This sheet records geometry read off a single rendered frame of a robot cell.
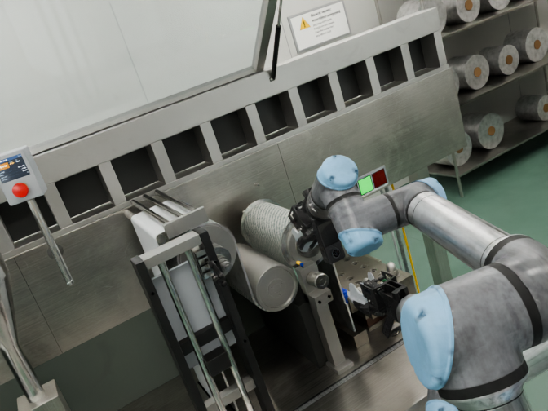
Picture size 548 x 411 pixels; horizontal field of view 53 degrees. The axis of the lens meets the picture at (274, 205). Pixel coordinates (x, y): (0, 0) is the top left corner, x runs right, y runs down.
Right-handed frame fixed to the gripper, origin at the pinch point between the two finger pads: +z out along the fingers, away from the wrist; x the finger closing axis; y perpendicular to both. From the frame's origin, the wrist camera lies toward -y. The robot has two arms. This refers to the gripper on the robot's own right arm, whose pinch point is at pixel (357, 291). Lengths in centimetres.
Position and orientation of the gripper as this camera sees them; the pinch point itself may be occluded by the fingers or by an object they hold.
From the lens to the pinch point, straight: 146.2
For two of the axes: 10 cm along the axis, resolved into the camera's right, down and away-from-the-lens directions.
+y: -3.2, -8.9, -3.2
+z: -4.6, -1.5, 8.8
